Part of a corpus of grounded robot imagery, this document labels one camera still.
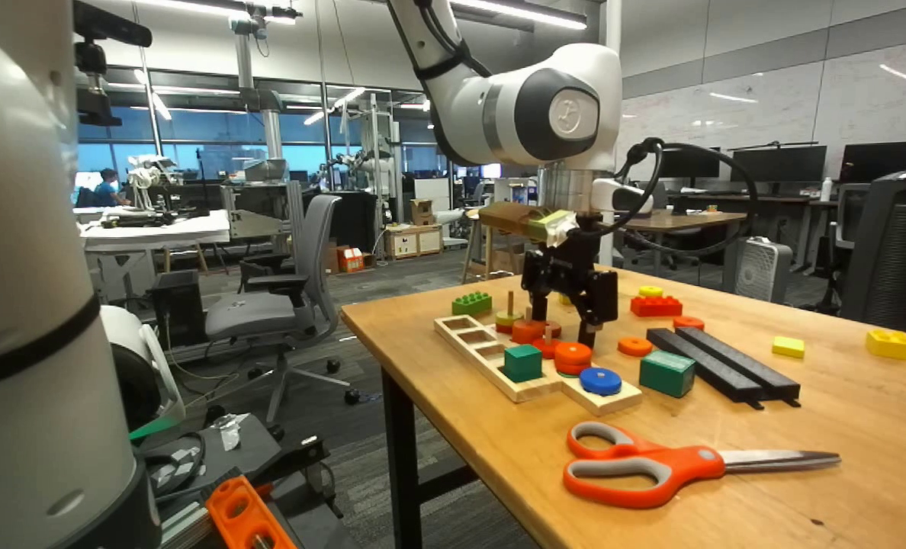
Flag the orange plastic tool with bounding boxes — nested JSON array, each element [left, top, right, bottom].
[[203, 472, 300, 549]]

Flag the blue ring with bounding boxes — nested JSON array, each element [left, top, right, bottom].
[[575, 366, 624, 399]]

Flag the yellow square block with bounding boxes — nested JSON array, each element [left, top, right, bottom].
[[768, 335, 808, 364]]

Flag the green cube on peg board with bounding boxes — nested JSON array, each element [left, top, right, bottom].
[[500, 346, 546, 388]]

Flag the wide black monitor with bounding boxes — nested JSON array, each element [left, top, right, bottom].
[[728, 145, 828, 188]]

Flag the yellow ring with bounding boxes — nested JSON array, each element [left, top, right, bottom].
[[493, 291, 528, 332]]

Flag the grey office chair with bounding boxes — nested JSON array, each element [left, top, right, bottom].
[[201, 192, 362, 413]]

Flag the small black monitor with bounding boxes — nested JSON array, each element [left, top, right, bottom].
[[660, 146, 722, 184]]

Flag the silver computer tower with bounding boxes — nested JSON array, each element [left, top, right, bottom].
[[722, 235, 795, 306]]

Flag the small orange ring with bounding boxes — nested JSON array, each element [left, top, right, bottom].
[[510, 321, 546, 348]]

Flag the wooden peg puzzle board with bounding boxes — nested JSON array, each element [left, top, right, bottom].
[[432, 311, 645, 414]]

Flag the black long bar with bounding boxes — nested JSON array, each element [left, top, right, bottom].
[[675, 326, 805, 410], [642, 326, 764, 410]]

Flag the large green cube block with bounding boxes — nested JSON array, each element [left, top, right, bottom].
[[636, 348, 697, 399]]

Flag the orange handled scissors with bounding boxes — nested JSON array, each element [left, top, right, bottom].
[[561, 417, 846, 512]]

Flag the black table leg frame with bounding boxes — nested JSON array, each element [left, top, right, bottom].
[[379, 366, 482, 549]]

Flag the white desk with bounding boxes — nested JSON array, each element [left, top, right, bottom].
[[80, 205, 235, 255]]

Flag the black office chair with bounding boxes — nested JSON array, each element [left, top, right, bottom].
[[840, 169, 906, 332]]

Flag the red lego brick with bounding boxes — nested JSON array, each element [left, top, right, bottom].
[[628, 293, 686, 321]]

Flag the long yellow lego brick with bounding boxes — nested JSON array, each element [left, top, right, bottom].
[[862, 326, 906, 366]]

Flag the wooden mount plate on wrist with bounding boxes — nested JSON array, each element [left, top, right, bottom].
[[476, 200, 581, 251]]

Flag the black camera on mount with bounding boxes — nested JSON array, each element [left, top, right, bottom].
[[70, 0, 155, 132]]

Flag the large orange ring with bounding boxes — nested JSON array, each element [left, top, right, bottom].
[[552, 341, 594, 377]]

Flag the green lego brick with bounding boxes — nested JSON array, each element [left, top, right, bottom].
[[448, 291, 493, 316]]

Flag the wooden background desk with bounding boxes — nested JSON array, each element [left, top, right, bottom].
[[623, 208, 750, 237]]

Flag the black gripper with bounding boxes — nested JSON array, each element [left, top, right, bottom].
[[519, 211, 623, 351]]

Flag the large black monitor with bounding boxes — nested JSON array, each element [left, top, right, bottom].
[[840, 138, 906, 187]]

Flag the wooden stool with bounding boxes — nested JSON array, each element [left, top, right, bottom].
[[461, 208, 523, 285]]

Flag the white pillar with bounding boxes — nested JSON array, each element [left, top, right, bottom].
[[594, 0, 624, 270]]

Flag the cardboard box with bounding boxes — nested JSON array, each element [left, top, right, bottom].
[[382, 224, 445, 264]]

